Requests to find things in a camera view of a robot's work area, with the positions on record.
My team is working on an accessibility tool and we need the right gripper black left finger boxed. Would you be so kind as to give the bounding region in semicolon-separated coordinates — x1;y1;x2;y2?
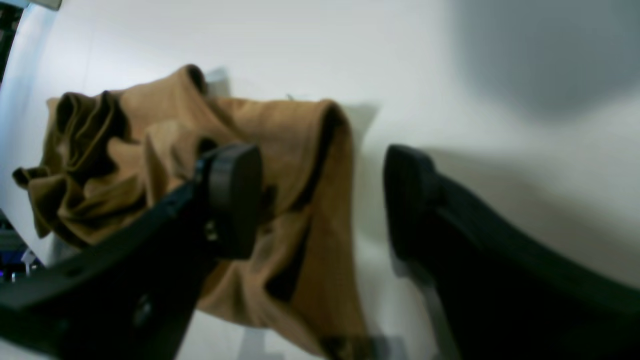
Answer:
0;144;263;360

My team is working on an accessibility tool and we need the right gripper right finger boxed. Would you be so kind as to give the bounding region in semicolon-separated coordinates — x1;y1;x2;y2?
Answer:
382;145;639;360

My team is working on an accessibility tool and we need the brown t-shirt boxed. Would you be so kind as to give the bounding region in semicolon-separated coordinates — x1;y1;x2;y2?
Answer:
1;64;373;360

